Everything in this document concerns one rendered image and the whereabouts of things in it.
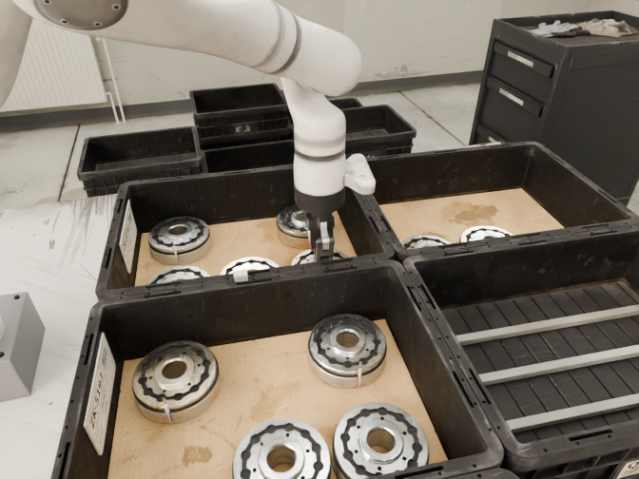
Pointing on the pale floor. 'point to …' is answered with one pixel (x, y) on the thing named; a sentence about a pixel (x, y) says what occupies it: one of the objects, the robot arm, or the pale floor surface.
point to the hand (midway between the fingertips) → (319, 258)
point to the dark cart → (565, 96)
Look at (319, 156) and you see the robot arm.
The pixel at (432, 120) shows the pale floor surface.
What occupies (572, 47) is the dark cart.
